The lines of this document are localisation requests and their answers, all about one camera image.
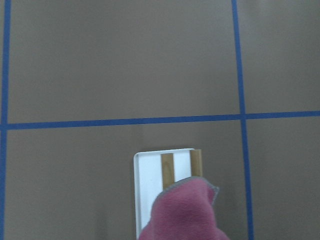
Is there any wooden rack bar outer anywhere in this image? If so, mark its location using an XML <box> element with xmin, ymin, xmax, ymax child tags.
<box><xmin>190</xmin><ymin>149</ymin><xmax>203</xmax><ymax>177</ymax></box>

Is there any red cleaning cloth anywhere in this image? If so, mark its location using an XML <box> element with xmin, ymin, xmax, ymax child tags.
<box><xmin>138</xmin><ymin>176</ymin><xmax>229</xmax><ymax>240</ymax></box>

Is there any wooden rack bar inner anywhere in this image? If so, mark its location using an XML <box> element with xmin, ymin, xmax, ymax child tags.
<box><xmin>161</xmin><ymin>153</ymin><xmax>175</xmax><ymax>190</ymax></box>

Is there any white rectangular tray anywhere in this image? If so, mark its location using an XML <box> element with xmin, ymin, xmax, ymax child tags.
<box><xmin>133</xmin><ymin>148</ymin><xmax>192</xmax><ymax>237</ymax></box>

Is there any wooden rack bar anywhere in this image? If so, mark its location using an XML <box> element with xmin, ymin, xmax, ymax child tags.
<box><xmin>190</xmin><ymin>149</ymin><xmax>203</xmax><ymax>177</ymax></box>
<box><xmin>161</xmin><ymin>153</ymin><xmax>175</xmax><ymax>190</ymax></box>

